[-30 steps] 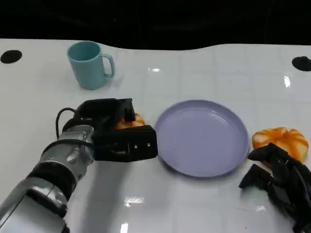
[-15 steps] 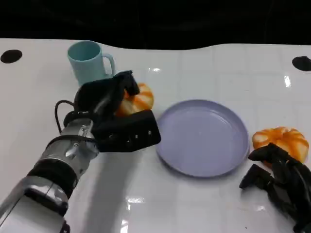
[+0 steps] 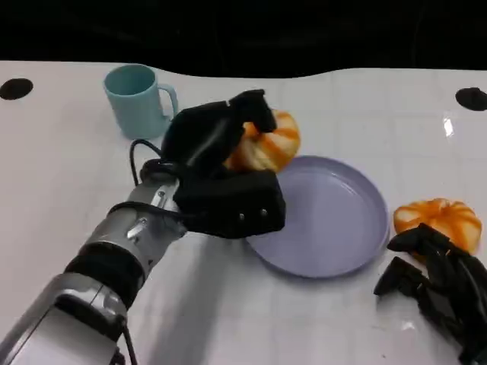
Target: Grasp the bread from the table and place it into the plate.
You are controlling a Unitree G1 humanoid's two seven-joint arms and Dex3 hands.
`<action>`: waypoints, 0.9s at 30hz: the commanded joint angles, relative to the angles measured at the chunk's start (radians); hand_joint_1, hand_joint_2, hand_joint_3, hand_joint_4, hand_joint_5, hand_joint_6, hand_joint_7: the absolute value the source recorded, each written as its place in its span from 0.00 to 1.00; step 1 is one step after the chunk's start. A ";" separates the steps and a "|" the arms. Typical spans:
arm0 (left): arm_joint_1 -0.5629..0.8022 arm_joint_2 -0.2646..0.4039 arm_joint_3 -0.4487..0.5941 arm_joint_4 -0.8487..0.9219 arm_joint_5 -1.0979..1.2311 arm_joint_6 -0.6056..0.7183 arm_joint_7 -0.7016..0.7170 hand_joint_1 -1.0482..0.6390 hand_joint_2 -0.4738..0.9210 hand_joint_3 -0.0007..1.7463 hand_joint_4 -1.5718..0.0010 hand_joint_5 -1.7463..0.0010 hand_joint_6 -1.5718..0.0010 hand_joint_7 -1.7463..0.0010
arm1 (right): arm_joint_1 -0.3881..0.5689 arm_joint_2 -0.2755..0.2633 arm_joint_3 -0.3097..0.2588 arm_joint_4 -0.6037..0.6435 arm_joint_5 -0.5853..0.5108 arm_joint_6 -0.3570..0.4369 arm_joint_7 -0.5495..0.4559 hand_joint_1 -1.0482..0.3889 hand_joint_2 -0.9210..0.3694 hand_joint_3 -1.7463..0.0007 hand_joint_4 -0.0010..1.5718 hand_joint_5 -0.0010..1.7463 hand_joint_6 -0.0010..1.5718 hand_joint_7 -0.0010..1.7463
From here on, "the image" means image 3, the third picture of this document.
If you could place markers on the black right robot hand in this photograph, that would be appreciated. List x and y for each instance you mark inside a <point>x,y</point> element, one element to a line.
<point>456,289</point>

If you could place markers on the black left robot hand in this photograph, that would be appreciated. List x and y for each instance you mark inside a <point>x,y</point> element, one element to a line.
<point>201,133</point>

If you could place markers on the orange white toy bread roll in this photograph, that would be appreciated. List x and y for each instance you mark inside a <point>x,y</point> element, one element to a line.
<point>449,218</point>
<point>274,148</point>

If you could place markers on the pale green mug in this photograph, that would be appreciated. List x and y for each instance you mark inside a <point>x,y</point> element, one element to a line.
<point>135,106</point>

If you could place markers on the lilac plate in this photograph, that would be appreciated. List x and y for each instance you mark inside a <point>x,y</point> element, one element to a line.
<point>331,220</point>

